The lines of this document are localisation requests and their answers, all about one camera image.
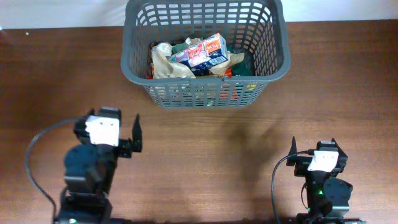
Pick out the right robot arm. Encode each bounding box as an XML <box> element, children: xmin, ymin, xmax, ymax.
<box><xmin>286</xmin><ymin>138</ymin><xmax>363</xmax><ymax>224</ymax></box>

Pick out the left black cable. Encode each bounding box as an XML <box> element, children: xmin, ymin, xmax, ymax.
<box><xmin>24</xmin><ymin>117</ymin><xmax>82</xmax><ymax>224</ymax></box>

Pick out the Kleenex tissue multipack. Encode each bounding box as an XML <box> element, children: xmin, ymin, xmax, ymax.
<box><xmin>170</xmin><ymin>33</ymin><xmax>229</xmax><ymax>76</ymax></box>

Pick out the black cable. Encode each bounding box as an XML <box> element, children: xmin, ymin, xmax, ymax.
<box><xmin>271</xmin><ymin>149</ymin><xmax>315</xmax><ymax>224</ymax></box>
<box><xmin>24</xmin><ymin>117</ymin><xmax>82</xmax><ymax>224</ymax></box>

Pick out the beige paper pouch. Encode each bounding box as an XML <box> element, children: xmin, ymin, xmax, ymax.
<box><xmin>202</xmin><ymin>51</ymin><xmax>244</xmax><ymax>76</ymax></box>
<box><xmin>151</xmin><ymin>42</ymin><xmax>196</xmax><ymax>79</ymax></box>

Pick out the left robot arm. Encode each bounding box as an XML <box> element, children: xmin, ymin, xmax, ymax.
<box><xmin>55</xmin><ymin>107</ymin><xmax>143</xmax><ymax>224</ymax></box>

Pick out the right black cable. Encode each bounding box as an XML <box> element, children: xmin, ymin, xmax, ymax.
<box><xmin>271</xmin><ymin>149</ymin><xmax>315</xmax><ymax>224</ymax></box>

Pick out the green Nescafe coffee bag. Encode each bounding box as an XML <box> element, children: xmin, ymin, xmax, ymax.
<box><xmin>224</xmin><ymin>45</ymin><xmax>254</xmax><ymax>78</ymax></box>

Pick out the San Remo spaghetti packet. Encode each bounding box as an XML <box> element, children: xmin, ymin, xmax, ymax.
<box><xmin>146</xmin><ymin>73</ymin><xmax>240</xmax><ymax>102</ymax></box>

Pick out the grey plastic basket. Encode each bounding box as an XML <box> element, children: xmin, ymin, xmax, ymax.
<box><xmin>121</xmin><ymin>0</ymin><xmax>291</xmax><ymax>108</ymax></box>

